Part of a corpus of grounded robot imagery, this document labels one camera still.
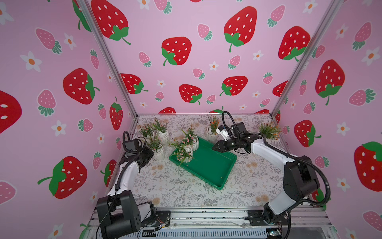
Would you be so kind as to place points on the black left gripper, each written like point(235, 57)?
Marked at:
point(149, 154)

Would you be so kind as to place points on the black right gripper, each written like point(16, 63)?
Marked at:
point(228, 143)

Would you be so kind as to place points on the orange gypsophila pot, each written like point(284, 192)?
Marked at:
point(214, 122)

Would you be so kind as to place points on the green gypsophila pot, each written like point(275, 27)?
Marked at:
point(156, 145)

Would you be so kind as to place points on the pink gypsophila pot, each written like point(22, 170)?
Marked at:
point(183, 152)
point(190, 138)

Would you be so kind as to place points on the green grass pot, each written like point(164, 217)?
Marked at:
point(270, 131)

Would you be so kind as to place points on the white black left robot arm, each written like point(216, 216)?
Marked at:
point(118, 213)

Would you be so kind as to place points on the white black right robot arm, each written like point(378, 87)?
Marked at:
point(303, 182)

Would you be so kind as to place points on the green plastic storage box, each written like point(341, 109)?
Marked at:
point(208, 165)

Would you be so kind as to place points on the gypsophila pot far left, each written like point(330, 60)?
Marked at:
point(146, 130)

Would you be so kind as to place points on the gypsophila pot back left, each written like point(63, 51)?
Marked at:
point(161, 129)

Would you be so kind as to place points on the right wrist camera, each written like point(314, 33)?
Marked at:
point(224, 132)

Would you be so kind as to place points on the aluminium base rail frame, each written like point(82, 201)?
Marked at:
point(304, 222)

